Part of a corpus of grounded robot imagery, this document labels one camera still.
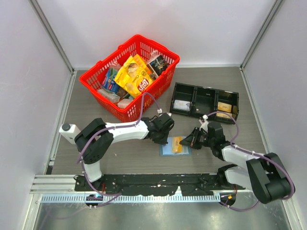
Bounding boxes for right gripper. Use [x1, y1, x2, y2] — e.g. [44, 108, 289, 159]
[180, 127, 214, 150]

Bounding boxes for blue card holder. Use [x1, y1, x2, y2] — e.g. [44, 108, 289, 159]
[160, 137, 191, 156]

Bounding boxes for orange credit card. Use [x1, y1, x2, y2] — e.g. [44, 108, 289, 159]
[217, 102, 232, 113]

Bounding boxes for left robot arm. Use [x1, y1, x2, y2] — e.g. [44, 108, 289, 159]
[59, 113, 175, 191]

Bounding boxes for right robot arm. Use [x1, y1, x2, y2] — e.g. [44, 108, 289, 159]
[180, 122, 295, 204]

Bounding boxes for white card in tray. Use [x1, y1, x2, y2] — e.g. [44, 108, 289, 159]
[173, 100, 191, 111]

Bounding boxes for gold card in tray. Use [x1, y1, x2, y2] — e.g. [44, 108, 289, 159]
[216, 112, 232, 119]

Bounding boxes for black three-compartment tray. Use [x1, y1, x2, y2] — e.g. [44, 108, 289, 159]
[170, 82, 239, 124]

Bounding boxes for pink wrapped packet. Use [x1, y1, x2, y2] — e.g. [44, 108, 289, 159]
[117, 99, 133, 109]

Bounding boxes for clear wrapped packet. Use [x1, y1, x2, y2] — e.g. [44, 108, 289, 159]
[97, 88, 120, 104]

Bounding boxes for yellow Lays chips bag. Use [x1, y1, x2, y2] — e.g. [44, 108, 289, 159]
[114, 54, 153, 98]

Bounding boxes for black snack box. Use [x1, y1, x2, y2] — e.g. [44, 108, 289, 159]
[147, 55, 169, 77]

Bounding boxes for red plastic shopping basket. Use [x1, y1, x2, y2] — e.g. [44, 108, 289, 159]
[80, 34, 180, 122]

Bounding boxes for blue green packet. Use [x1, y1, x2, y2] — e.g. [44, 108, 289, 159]
[102, 68, 119, 93]

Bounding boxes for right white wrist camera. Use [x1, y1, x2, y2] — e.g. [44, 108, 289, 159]
[199, 115, 209, 132]

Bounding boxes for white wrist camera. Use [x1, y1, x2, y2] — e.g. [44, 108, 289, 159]
[157, 109, 172, 117]
[199, 115, 209, 132]

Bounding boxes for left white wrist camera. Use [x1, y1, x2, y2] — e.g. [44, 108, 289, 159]
[157, 109, 172, 117]

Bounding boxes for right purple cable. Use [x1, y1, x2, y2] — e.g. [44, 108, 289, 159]
[205, 111, 296, 211]

